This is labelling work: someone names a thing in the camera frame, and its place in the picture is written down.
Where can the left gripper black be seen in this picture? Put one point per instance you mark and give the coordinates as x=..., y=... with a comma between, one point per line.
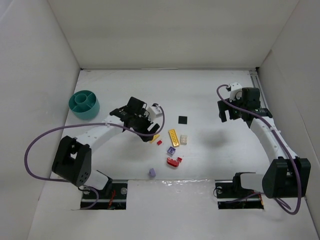
x=144, y=125

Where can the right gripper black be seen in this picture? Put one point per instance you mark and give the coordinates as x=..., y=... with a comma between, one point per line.
x=225, y=110

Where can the yellow lego piece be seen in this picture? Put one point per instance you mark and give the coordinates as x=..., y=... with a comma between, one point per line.
x=155, y=137

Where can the yellow long lego brick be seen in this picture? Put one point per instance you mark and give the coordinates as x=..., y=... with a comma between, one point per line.
x=174, y=138

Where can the red curved lego piece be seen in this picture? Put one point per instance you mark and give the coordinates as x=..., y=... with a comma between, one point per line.
x=172, y=162

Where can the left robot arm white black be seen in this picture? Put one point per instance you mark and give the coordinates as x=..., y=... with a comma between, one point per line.
x=73, y=159

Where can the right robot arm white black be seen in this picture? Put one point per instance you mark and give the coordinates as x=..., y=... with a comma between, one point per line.
x=288, y=174

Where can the purple square lego brick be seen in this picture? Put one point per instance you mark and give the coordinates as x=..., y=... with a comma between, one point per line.
x=171, y=151

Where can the cream lego brick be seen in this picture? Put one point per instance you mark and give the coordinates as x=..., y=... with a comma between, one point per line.
x=184, y=140

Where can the black square marker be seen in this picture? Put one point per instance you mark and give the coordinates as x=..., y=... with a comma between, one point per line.
x=183, y=120

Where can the small lavender lego piece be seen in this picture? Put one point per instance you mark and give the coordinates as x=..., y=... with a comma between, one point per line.
x=152, y=172

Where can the teal round divided container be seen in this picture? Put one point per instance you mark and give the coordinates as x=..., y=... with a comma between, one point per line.
x=84, y=105

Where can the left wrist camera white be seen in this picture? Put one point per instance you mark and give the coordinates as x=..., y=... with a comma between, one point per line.
x=154, y=111

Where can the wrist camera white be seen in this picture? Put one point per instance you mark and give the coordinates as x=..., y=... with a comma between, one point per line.
x=235, y=90
x=154, y=111

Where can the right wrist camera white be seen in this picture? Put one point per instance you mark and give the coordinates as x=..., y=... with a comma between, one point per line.
x=235, y=90

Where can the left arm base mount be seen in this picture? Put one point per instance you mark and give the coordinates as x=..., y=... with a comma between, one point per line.
x=115, y=197

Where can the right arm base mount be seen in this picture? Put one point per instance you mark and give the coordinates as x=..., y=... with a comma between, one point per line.
x=232, y=197

